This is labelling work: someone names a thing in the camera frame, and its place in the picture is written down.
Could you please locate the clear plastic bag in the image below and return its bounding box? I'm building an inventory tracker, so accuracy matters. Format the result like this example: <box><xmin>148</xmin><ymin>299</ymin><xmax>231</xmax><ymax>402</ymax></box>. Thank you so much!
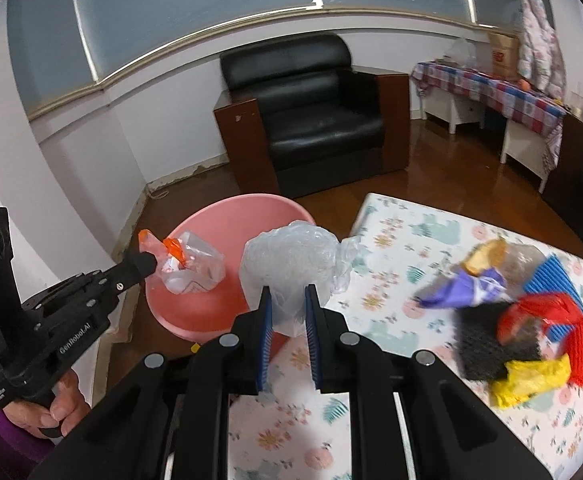
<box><xmin>441</xmin><ymin>37</ymin><xmax>479</xmax><ymax>68</ymax></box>
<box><xmin>501</xmin><ymin>242</ymin><xmax>547</xmax><ymax>301</ymax></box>
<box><xmin>238</xmin><ymin>220</ymin><xmax>362</xmax><ymax>338</ymax></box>

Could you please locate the black mesh pad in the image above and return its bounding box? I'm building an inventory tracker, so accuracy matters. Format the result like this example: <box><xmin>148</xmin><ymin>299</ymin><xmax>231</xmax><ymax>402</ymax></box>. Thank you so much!
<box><xmin>454</xmin><ymin>302</ymin><xmax>542</xmax><ymax>381</ymax></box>

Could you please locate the checkered cloth side table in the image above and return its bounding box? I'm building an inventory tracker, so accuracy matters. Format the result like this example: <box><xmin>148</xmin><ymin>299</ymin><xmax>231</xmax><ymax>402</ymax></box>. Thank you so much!
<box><xmin>411</xmin><ymin>60</ymin><xmax>569</xmax><ymax>173</ymax></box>

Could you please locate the floral tablecloth table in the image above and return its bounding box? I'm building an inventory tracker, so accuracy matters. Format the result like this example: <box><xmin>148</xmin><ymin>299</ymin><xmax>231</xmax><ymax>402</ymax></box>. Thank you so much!
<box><xmin>216</xmin><ymin>192</ymin><xmax>583</xmax><ymax>480</ymax></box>

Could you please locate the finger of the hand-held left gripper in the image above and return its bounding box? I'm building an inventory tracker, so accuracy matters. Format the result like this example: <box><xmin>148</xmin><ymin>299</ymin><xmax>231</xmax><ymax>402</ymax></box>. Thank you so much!
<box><xmin>94</xmin><ymin>252</ymin><xmax>156</xmax><ymax>297</ymax></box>

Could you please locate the curved window with gold frame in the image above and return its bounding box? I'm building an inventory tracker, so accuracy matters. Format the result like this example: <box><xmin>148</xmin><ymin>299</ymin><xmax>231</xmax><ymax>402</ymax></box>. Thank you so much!
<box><xmin>6</xmin><ymin>0</ymin><xmax>497</xmax><ymax>121</ymax></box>

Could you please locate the purple plastic wrapper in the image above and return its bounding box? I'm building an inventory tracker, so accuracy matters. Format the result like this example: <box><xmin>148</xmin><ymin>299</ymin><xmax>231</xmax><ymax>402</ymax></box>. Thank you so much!
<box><xmin>416</xmin><ymin>266</ymin><xmax>509</xmax><ymax>310</ymax></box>

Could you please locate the person's left forearm purple sleeve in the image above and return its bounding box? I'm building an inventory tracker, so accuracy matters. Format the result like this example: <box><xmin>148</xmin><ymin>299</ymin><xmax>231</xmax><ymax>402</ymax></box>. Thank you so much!
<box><xmin>0</xmin><ymin>402</ymin><xmax>54</xmax><ymax>480</ymax></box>

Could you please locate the blue ribbed cloth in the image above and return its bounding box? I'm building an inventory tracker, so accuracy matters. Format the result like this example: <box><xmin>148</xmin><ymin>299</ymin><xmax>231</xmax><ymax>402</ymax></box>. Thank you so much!
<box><xmin>521</xmin><ymin>255</ymin><xmax>583</xmax><ymax>343</ymax></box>

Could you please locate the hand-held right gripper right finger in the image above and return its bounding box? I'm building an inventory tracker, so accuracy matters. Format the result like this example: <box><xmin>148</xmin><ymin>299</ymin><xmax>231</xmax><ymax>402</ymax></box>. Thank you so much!
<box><xmin>304</xmin><ymin>284</ymin><xmax>555</xmax><ymax>480</ymax></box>

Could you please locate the clear bag with orange print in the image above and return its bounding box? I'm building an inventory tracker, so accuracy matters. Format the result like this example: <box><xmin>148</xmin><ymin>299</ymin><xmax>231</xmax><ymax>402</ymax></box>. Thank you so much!
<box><xmin>138</xmin><ymin>229</ymin><xmax>226</xmax><ymax>295</ymax></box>

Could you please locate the person's left hand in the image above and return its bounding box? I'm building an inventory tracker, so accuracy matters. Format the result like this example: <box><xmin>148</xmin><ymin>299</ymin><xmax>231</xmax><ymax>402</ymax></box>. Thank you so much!
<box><xmin>2</xmin><ymin>369</ymin><xmax>92</xmax><ymax>441</ymax></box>

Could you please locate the white patterned puffer jacket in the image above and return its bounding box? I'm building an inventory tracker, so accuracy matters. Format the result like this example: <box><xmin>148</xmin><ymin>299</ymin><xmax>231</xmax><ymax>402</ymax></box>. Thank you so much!
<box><xmin>516</xmin><ymin>0</ymin><xmax>567</xmax><ymax>96</ymax></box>

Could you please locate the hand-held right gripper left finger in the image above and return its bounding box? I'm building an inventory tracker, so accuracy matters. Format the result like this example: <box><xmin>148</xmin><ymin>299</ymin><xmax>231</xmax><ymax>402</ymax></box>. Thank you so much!
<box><xmin>28</xmin><ymin>285</ymin><xmax>292</xmax><ymax>480</ymax></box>

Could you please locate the brown paper bag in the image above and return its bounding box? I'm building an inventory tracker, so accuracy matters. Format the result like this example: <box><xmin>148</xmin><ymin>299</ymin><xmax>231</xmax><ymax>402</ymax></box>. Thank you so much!
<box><xmin>486</xmin><ymin>30</ymin><xmax>522</xmax><ymax>83</ymax></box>

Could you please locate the pink plastic bucket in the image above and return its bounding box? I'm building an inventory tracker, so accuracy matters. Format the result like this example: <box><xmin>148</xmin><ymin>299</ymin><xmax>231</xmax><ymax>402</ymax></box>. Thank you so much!
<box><xmin>145</xmin><ymin>193</ymin><xmax>318</xmax><ymax>341</ymax></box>

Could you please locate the yellow plastic bag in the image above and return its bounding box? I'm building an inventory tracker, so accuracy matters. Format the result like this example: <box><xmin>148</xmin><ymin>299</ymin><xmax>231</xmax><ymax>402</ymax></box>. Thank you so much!
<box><xmin>489</xmin><ymin>355</ymin><xmax>572</xmax><ymax>408</ymax></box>

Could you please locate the white desk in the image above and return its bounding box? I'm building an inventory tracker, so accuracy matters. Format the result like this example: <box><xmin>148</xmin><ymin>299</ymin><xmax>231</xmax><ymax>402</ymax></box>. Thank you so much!
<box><xmin>424</xmin><ymin>91</ymin><xmax>555</xmax><ymax>193</ymax></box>

